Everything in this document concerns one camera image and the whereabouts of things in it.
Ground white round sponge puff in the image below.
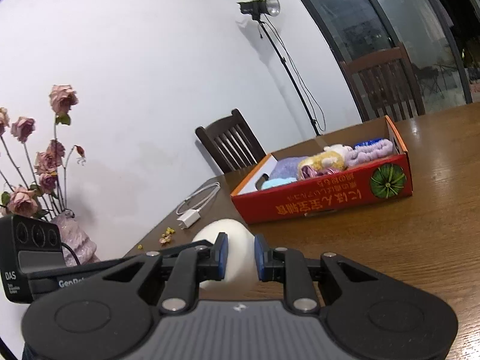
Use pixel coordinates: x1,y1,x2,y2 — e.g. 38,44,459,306
193,219,258,299

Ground light blue plush toy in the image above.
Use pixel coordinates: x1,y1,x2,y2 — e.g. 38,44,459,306
260,177,298,190

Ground lavender knit pouch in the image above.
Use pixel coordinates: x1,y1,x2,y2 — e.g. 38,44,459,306
269,156,307,179

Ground yellow plush toy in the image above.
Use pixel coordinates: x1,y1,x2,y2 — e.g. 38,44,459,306
298,151,346,180

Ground blue tissue pack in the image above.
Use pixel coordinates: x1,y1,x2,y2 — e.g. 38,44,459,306
354,138,383,149

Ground purple satin scrunchie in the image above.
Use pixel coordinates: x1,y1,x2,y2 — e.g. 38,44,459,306
300,165,340,180

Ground pink textured vase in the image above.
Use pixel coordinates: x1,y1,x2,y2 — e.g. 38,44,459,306
52,210,99,265

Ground yellow dried petals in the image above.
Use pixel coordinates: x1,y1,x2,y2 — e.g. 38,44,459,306
159,227,176,247

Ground dried pink roses bouquet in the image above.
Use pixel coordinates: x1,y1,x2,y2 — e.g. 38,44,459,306
1,85,86,221

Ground dark wooden chair left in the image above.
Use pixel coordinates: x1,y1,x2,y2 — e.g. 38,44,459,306
195,109,266,174

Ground dark wooden chair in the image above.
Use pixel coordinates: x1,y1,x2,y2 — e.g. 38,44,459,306
195,109,266,174
339,43,425,122

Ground red orange cardboard box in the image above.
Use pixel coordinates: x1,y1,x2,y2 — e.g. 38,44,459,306
230,116,413,224

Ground dark wooden chair centre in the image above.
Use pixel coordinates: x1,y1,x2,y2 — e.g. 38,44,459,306
339,43,425,122

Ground studio light on stand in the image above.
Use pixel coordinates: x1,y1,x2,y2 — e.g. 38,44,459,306
237,0,326,137

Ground black sliding glass door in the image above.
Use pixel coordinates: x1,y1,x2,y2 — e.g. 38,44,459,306
300,0,473,113

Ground white charger with cable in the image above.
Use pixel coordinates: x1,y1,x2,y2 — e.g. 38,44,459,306
175,181,221,229

